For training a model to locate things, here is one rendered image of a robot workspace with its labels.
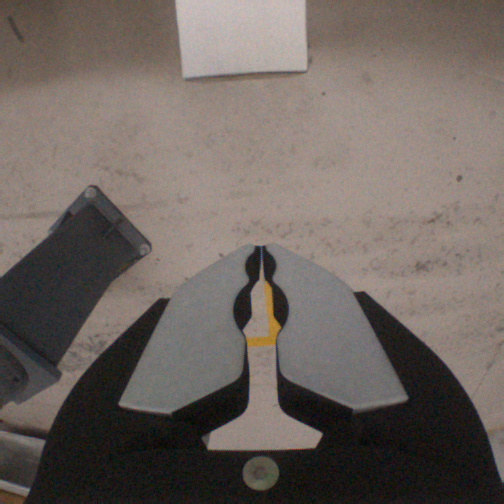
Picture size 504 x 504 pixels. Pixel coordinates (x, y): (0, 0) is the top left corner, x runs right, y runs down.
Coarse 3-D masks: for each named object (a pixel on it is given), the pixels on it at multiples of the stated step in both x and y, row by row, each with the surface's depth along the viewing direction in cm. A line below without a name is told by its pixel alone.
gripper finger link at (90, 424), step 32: (128, 352) 7; (96, 384) 6; (64, 416) 6; (96, 416) 6; (128, 416) 6; (160, 416) 6; (64, 448) 5; (96, 448) 5; (128, 448) 5; (64, 480) 4
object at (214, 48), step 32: (192, 0) 6; (224, 0) 6; (256, 0) 6; (288, 0) 6; (192, 32) 6; (224, 32) 6; (256, 32) 6; (288, 32) 6; (192, 64) 6; (224, 64) 6; (256, 64) 6; (288, 64) 6
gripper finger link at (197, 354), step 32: (256, 256) 12; (192, 288) 10; (224, 288) 9; (160, 320) 8; (192, 320) 8; (224, 320) 8; (160, 352) 7; (192, 352) 7; (224, 352) 7; (128, 384) 6; (160, 384) 6; (192, 384) 6; (224, 384) 6; (192, 416) 6; (224, 416) 7
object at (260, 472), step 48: (192, 432) 5; (336, 432) 5; (96, 480) 4; (144, 480) 4; (192, 480) 4; (240, 480) 4; (288, 480) 4; (336, 480) 4; (384, 480) 4; (432, 480) 4
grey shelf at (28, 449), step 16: (0, 432) 182; (0, 448) 186; (16, 448) 192; (32, 448) 186; (0, 464) 181; (16, 464) 196; (32, 464) 198; (0, 480) 148; (16, 480) 183; (32, 480) 185
